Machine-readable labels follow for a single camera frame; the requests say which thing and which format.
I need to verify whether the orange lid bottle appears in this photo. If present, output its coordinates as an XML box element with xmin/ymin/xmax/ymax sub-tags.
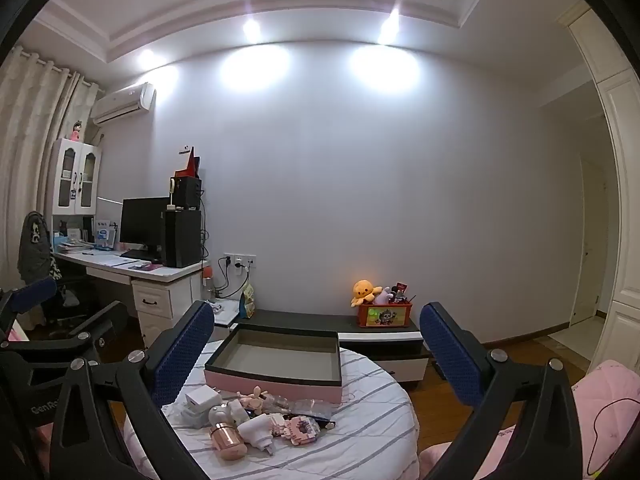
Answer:
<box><xmin>202</xmin><ymin>266</ymin><xmax>215</xmax><ymax>300</ymax></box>

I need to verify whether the red toy box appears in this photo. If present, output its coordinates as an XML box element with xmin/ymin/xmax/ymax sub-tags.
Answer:
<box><xmin>357</xmin><ymin>304</ymin><xmax>412</xmax><ymax>328</ymax></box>

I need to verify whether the black speaker box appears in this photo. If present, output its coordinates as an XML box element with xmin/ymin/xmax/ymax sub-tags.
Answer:
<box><xmin>171</xmin><ymin>177</ymin><xmax>202</xmax><ymax>210</ymax></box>

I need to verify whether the purple plush toy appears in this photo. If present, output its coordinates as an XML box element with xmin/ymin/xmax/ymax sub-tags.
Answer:
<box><xmin>373</xmin><ymin>287</ymin><xmax>394</xmax><ymax>306</ymax></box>

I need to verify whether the pink doll on cabinet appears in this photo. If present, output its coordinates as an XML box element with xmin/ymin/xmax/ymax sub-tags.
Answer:
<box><xmin>70</xmin><ymin>120</ymin><xmax>82</xmax><ymax>142</ymax></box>

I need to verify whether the pink black storage box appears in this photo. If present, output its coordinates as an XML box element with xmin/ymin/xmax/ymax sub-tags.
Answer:
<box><xmin>204</xmin><ymin>324</ymin><xmax>343</xmax><ymax>405</ymax></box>

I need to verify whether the white power adapter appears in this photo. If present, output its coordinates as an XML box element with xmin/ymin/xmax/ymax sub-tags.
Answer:
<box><xmin>186</xmin><ymin>385</ymin><xmax>224</xmax><ymax>414</ymax></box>

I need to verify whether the striped white table cloth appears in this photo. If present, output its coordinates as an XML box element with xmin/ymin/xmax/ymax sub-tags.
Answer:
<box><xmin>121</xmin><ymin>339</ymin><xmax>421</xmax><ymax>480</ymax></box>

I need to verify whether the pink white block toy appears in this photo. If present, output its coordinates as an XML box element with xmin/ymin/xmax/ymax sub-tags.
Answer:
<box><xmin>279</xmin><ymin>415</ymin><xmax>321</xmax><ymax>446</ymax></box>

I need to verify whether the black white tv bench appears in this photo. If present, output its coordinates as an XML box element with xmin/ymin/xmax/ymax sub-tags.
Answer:
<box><xmin>247</xmin><ymin>310</ymin><xmax>431</xmax><ymax>385</ymax></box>

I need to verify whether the beige curtain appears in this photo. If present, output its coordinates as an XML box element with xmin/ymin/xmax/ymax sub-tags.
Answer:
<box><xmin>0</xmin><ymin>46</ymin><xmax>99</xmax><ymax>288</ymax></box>

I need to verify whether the black office chair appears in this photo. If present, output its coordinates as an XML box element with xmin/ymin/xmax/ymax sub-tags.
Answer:
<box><xmin>17</xmin><ymin>211</ymin><xmax>77</xmax><ymax>327</ymax></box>

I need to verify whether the white wardrobe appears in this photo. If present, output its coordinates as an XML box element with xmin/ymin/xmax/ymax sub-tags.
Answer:
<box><xmin>556</xmin><ymin>1</ymin><xmax>640</xmax><ymax>376</ymax></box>

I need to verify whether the pink quilt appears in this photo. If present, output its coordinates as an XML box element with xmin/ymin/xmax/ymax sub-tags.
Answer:
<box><xmin>418</xmin><ymin>358</ymin><xmax>640</xmax><ymax>480</ymax></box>

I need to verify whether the jointed doll figure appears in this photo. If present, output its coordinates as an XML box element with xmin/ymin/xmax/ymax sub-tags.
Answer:
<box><xmin>238</xmin><ymin>386</ymin><xmax>281</xmax><ymax>415</ymax></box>

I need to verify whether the red triangular box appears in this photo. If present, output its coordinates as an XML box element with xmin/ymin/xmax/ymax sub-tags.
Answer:
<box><xmin>174</xmin><ymin>146</ymin><xmax>200</xmax><ymax>178</ymax></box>

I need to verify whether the black flower hair clip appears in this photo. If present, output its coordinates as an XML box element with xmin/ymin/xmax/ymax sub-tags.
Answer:
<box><xmin>290</xmin><ymin>413</ymin><xmax>335</xmax><ymax>430</ymax></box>

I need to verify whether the wall power outlet strip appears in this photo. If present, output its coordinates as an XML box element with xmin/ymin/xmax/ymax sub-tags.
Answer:
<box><xmin>224</xmin><ymin>252</ymin><xmax>256</xmax><ymax>269</ymax></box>

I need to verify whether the black computer tower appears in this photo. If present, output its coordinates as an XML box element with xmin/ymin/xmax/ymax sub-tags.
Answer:
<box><xmin>160</xmin><ymin>210</ymin><xmax>202</xmax><ymax>269</ymax></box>

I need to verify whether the black computer monitor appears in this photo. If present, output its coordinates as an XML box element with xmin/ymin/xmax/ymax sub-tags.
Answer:
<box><xmin>119</xmin><ymin>197</ymin><xmax>169</xmax><ymax>263</ymax></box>

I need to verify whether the orange octopus plush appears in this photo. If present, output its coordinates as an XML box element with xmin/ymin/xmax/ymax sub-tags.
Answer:
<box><xmin>350</xmin><ymin>280</ymin><xmax>383</xmax><ymax>308</ymax></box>

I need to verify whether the white air conditioner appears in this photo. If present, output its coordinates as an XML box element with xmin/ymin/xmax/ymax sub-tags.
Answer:
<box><xmin>90</xmin><ymin>82</ymin><xmax>155</xmax><ymax>126</ymax></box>

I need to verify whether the white desk with drawers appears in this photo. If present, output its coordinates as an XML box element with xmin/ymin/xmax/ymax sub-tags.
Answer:
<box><xmin>55</xmin><ymin>249</ymin><xmax>206</xmax><ymax>346</ymax></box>

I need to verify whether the snack bag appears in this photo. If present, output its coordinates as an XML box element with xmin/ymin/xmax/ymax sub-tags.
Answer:
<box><xmin>239</xmin><ymin>283</ymin><xmax>256</xmax><ymax>318</ymax></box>

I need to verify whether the white glass-door cabinet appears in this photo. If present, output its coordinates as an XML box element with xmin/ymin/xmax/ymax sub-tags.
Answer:
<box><xmin>44</xmin><ymin>139</ymin><xmax>102</xmax><ymax>217</ymax></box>

